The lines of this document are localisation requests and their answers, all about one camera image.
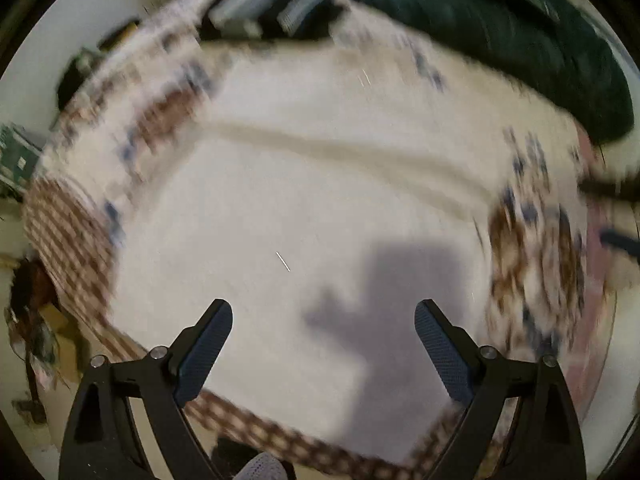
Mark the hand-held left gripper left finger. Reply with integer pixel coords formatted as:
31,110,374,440
59,298,234,480

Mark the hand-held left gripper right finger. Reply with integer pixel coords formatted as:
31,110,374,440
414,299,587,480

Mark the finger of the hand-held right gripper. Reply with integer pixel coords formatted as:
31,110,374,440
599,229,640,262

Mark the pile of grey striped clothes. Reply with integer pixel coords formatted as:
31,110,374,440
199,0,347,42

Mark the pink cloth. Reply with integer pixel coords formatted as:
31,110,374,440
570,125,620,413

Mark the person's grey shoe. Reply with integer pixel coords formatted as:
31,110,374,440
234,452,287,480

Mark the dark brown cloth heap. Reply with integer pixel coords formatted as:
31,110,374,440
4,256,68,426

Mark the white bed sheet patterned border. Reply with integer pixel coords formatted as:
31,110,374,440
22,0,621,480

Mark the dark green blanket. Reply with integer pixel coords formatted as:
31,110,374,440
350,0,636,147

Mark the green printed box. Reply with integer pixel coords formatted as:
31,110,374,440
0,122,45,192

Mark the dark bag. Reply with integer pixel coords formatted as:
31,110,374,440
56,46,103,112

